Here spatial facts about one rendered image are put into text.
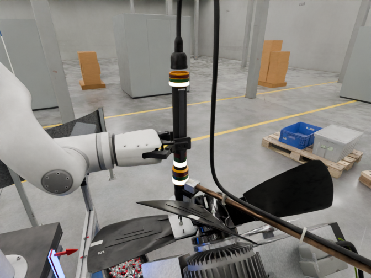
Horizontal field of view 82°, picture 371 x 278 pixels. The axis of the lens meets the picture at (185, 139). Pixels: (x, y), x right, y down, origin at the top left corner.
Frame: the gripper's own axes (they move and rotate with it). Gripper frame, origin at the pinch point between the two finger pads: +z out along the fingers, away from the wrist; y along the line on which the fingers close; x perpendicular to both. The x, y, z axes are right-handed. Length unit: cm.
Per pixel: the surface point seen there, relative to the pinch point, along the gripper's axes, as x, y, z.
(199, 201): -21.8, -1.0, 5.6
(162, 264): -42.1, 1.0, -7.4
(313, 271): -35, 20, 30
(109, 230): -30.2, -6.2, -21.6
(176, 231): -28.3, 1.8, -2.6
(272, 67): -87, -646, 524
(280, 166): -151, -168, 193
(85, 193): -49, -53, -37
